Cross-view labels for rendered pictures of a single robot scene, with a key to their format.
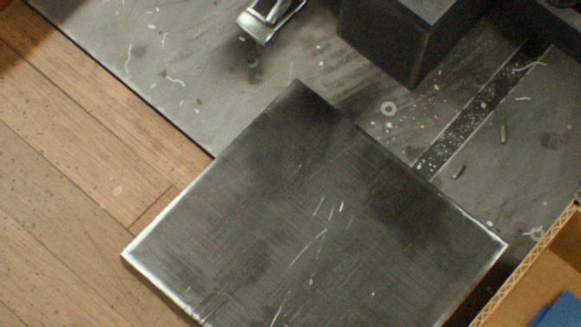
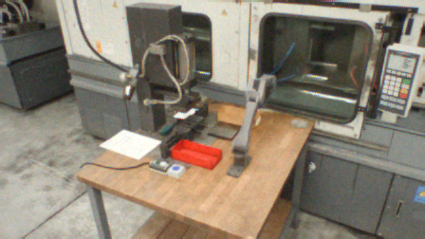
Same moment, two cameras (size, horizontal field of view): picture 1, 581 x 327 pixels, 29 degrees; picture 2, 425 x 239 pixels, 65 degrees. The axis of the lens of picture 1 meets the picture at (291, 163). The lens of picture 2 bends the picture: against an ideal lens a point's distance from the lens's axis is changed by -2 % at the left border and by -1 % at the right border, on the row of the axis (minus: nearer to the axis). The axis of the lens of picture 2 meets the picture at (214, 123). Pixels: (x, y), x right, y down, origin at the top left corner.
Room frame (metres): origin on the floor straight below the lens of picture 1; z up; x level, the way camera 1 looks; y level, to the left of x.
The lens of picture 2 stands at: (0.54, 1.76, 1.96)
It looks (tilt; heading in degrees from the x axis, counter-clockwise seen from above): 29 degrees down; 262
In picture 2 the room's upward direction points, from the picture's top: 1 degrees counter-clockwise
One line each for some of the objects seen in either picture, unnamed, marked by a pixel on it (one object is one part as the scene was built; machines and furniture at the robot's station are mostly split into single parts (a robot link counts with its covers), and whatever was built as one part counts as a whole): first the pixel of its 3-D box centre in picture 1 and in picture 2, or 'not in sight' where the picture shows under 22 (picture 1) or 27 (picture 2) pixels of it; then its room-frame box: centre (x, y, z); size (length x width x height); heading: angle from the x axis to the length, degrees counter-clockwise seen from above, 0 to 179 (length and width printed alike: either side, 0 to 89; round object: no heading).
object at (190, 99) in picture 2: not in sight; (175, 84); (0.51, -0.05, 1.22); 0.26 x 0.18 x 0.30; 145
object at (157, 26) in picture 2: not in sight; (164, 45); (0.55, -0.09, 1.44); 0.17 x 0.13 x 0.42; 145
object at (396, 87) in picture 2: not in sight; (398, 79); (-0.70, 0.19, 1.27); 0.23 x 0.18 x 0.38; 51
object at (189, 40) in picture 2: not in sight; (184, 61); (0.45, -0.01, 1.37); 0.11 x 0.09 x 0.30; 55
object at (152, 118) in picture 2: not in sight; (147, 70); (0.66, -0.17, 1.28); 0.14 x 0.12 x 0.75; 55
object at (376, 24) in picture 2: not in sight; (309, 73); (-0.32, -0.11, 1.21); 0.86 x 0.10 x 0.79; 141
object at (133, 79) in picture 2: not in sight; (132, 82); (0.75, -0.08, 1.25); 0.19 x 0.07 x 0.19; 55
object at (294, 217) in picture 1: (315, 254); (225, 130); (0.23, -0.02, 0.91); 0.17 x 0.16 x 0.02; 55
